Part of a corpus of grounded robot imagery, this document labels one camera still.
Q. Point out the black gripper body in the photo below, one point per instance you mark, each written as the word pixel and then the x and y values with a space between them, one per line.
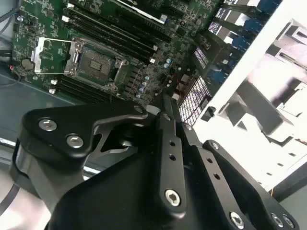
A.
pixel 115 196

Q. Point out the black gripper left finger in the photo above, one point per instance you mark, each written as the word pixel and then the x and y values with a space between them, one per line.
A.
pixel 72 119

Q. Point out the metal socket cover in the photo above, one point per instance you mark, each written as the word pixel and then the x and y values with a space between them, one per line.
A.
pixel 38 57

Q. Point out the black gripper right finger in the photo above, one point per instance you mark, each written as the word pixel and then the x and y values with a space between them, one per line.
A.
pixel 216 165

